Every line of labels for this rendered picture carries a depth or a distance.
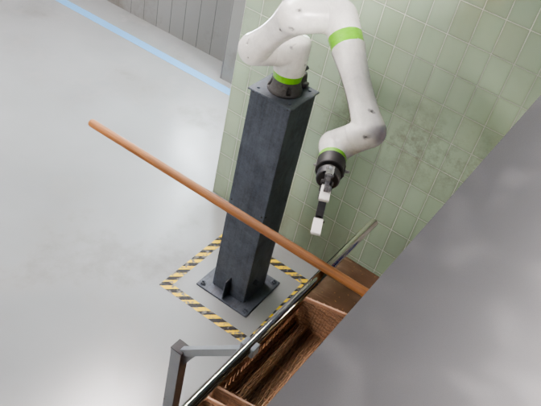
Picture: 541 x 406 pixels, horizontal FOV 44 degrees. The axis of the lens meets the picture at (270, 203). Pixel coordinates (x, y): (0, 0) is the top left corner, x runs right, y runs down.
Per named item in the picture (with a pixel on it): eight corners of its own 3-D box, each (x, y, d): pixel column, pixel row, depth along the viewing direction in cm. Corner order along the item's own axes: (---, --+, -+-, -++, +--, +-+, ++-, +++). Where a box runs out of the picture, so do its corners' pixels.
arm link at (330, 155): (312, 168, 220) (317, 147, 214) (347, 176, 219) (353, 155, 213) (309, 180, 215) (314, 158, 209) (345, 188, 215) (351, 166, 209)
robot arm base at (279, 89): (293, 68, 295) (296, 55, 291) (322, 82, 290) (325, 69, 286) (259, 87, 277) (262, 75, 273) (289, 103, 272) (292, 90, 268)
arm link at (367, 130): (340, 61, 233) (324, 50, 224) (369, 46, 227) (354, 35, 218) (365, 157, 222) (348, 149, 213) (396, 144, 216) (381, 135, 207)
